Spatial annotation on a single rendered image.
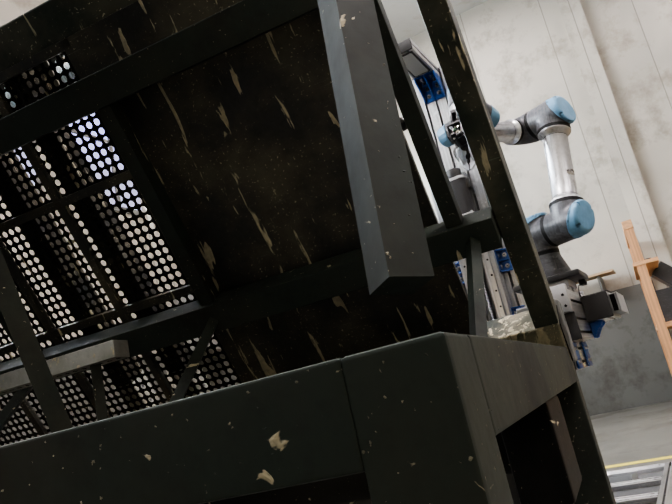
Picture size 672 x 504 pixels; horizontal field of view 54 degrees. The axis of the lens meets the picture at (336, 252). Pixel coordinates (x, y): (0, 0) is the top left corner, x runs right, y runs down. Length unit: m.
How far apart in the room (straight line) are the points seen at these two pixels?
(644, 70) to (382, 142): 10.23
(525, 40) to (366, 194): 10.73
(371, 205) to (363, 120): 0.08
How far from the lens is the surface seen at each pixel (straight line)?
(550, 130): 2.50
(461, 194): 2.61
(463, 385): 0.52
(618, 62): 10.89
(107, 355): 1.60
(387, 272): 0.55
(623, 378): 10.16
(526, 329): 1.77
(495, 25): 11.53
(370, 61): 0.67
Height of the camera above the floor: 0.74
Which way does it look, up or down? 14 degrees up
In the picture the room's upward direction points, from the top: 13 degrees counter-clockwise
